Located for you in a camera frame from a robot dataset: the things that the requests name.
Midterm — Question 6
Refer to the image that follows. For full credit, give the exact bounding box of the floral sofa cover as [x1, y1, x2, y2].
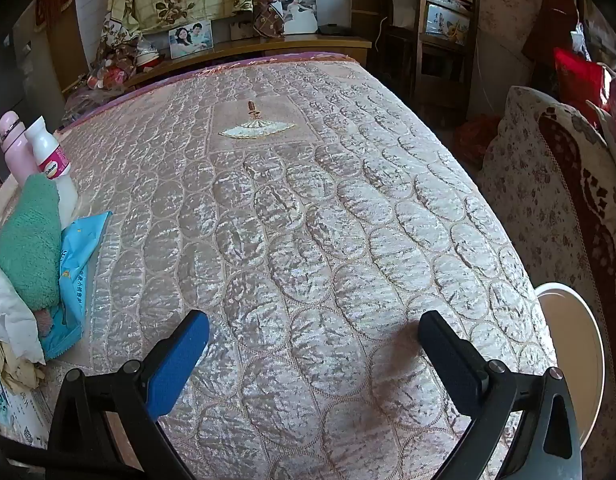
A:
[480, 85, 616, 480]

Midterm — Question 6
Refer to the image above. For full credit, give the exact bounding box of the red cushion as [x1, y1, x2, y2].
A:
[553, 47, 611, 126]

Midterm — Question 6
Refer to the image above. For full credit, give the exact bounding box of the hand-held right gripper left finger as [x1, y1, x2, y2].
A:
[47, 309, 211, 480]

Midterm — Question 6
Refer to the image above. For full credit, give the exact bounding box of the red pink fabric bundle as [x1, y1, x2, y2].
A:
[85, 65, 139, 93]

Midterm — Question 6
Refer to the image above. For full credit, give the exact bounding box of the clear plastic bag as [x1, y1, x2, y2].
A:
[63, 85, 109, 126]

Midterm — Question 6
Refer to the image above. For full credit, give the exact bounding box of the orange plastic bag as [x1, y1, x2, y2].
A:
[455, 115, 501, 161]

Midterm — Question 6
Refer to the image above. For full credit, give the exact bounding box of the beige paper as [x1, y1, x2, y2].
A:
[0, 337, 46, 391]

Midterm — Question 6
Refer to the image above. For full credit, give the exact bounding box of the dark wooden rack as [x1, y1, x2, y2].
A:
[375, 0, 481, 126]

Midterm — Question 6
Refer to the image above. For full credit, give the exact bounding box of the white round bin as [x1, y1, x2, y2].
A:
[535, 282, 616, 466]

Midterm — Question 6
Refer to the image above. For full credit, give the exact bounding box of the blue wet wipe packet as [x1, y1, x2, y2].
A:
[38, 211, 113, 361]

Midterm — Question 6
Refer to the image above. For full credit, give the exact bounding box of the framed couple photo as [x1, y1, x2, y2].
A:
[168, 20, 215, 60]

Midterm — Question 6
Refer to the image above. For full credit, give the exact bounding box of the white and red ornament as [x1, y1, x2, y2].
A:
[138, 40, 164, 68]

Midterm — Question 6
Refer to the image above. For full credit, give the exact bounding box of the pink thermos bottle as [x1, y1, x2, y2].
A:
[0, 111, 39, 186]

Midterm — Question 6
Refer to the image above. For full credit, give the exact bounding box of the dark red patterned blanket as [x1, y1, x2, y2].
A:
[538, 105, 616, 411]

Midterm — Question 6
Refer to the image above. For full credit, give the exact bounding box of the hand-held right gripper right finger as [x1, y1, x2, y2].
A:
[417, 310, 584, 480]

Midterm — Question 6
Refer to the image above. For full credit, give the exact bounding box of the wedding photo print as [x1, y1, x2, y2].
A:
[279, 0, 321, 36]

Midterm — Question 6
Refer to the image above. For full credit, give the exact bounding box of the white crumpled plastic bag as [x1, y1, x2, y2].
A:
[0, 245, 46, 366]

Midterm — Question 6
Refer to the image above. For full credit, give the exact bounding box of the white bottle pink label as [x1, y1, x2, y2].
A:
[25, 116, 80, 223]

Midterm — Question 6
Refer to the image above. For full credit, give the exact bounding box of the green towel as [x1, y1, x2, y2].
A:
[0, 172, 64, 308]

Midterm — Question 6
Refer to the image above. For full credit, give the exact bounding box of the wooden headboard shelf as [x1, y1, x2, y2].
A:
[123, 35, 373, 91]

